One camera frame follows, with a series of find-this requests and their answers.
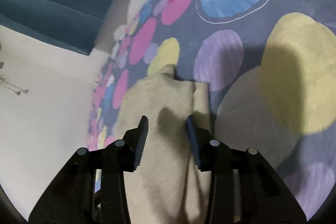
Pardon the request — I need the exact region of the beige knit sweater brown embroidery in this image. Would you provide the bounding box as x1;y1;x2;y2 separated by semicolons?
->
114;64;211;223

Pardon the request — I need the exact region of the colourful dotted bed cover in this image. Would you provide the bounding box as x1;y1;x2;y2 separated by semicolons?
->
88;0;335;219

